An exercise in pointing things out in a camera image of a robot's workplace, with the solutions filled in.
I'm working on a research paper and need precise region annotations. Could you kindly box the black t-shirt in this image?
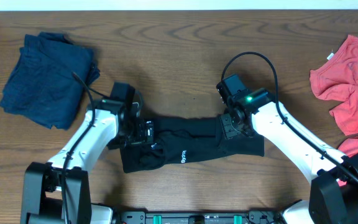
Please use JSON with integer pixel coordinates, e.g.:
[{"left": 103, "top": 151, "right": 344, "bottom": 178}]
[{"left": 120, "top": 117, "right": 265, "bottom": 173}]

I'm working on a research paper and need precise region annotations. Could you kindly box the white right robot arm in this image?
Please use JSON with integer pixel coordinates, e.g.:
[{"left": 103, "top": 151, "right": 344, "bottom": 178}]
[{"left": 218, "top": 86, "right": 358, "bottom": 223}]

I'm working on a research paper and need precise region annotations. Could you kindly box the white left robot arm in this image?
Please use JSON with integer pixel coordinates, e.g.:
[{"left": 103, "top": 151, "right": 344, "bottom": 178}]
[{"left": 20, "top": 99, "right": 154, "bottom": 223}]

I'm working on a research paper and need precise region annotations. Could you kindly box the folded navy blue garment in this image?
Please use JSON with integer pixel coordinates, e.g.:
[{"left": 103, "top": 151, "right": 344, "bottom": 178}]
[{"left": 0, "top": 32, "right": 99, "bottom": 129}]

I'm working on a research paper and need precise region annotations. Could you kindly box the red t-shirt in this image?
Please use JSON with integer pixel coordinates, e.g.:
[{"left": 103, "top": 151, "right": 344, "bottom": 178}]
[{"left": 309, "top": 27, "right": 358, "bottom": 224}]

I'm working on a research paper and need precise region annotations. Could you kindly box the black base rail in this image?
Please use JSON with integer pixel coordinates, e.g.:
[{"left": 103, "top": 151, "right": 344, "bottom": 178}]
[{"left": 111, "top": 210, "right": 287, "bottom": 224}]

